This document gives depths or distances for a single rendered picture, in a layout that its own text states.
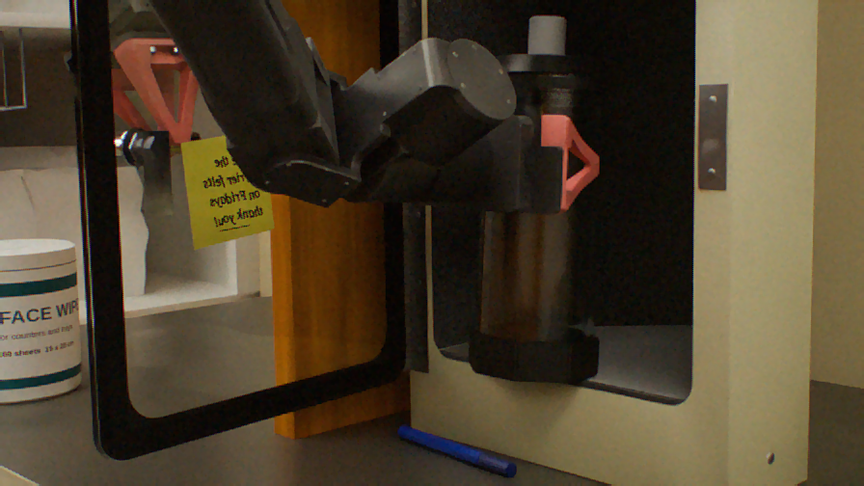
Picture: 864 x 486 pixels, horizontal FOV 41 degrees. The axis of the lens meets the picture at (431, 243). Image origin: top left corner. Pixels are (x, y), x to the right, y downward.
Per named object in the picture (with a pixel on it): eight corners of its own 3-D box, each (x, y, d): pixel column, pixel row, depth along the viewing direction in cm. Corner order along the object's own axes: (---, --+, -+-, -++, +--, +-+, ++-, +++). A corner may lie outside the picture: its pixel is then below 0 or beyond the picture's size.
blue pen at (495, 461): (397, 426, 98) (506, 465, 88) (407, 423, 99) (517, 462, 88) (397, 439, 99) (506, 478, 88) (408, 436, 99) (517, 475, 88)
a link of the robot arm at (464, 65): (243, 71, 73) (252, 185, 69) (354, -38, 66) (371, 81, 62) (389, 127, 80) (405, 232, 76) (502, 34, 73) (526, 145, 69)
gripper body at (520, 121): (427, 116, 86) (356, 111, 80) (537, 117, 79) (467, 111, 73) (424, 203, 86) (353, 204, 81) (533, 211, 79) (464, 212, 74)
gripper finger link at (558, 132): (545, 120, 88) (466, 113, 81) (625, 120, 84) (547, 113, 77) (542, 207, 89) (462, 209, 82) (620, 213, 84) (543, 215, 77)
